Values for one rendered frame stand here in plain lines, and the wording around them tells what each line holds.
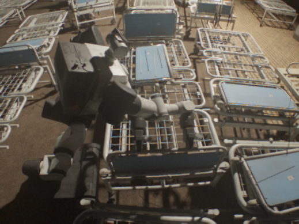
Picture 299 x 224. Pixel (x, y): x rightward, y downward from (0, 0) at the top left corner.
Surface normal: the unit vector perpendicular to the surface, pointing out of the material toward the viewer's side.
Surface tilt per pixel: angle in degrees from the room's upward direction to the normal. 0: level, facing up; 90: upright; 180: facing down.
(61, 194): 0
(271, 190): 5
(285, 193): 5
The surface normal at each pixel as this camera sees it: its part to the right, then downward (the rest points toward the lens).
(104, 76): 0.67, 0.04
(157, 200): 0.00, -0.68
